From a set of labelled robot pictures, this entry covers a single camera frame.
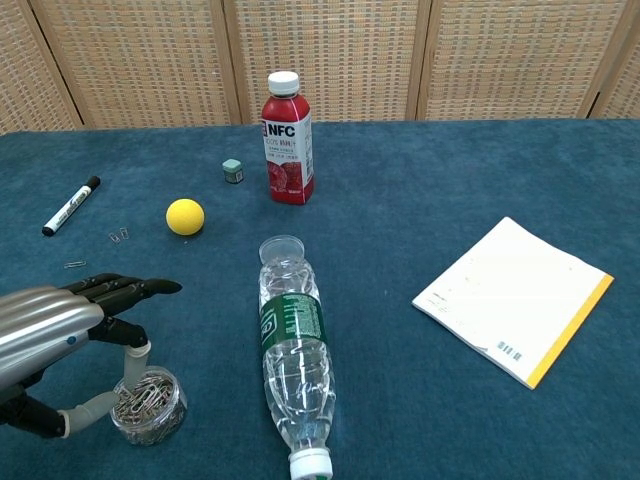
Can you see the white marker black cap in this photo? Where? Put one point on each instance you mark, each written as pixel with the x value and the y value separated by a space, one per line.
pixel 70 207

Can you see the clear green-label water bottle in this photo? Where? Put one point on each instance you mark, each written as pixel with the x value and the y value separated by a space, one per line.
pixel 295 350

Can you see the white notebook yellow spine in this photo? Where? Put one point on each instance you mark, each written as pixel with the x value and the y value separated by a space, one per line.
pixel 505 295

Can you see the woven rattan screen panel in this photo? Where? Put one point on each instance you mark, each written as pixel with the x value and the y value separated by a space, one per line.
pixel 625 85
pixel 140 60
pixel 25 75
pixel 510 60
pixel 345 60

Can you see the clear round paper clip container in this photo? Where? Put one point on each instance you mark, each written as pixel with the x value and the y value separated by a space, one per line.
pixel 150 420

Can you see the small grey-green cube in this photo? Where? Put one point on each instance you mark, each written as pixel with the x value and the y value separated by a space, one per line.
pixel 232 171

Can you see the blue carpet table mat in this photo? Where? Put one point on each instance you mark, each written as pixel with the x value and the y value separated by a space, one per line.
pixel 425 200

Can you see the red NFC juice bottle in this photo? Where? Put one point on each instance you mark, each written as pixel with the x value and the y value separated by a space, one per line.
pixel 287 165

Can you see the yellow foam ball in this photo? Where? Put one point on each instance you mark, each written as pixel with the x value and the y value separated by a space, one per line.
pixel 185 217

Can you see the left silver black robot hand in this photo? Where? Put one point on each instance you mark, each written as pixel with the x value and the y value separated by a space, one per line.
pixel 40 320

